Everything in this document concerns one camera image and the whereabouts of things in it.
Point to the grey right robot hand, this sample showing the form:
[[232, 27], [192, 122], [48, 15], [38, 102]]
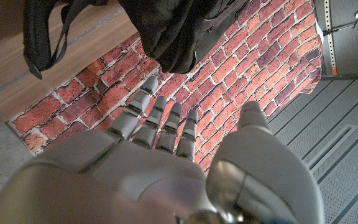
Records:
[[141, 183]]

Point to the black backpack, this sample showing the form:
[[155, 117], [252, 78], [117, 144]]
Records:
[[172, 28]]

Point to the red brick print backdrop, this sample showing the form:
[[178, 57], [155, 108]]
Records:
[[197, 93]]

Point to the perforated metal rail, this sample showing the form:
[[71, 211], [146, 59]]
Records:
[[329, 37]]

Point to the black wall hook bar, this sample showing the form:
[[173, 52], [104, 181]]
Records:
[[350, 23]]

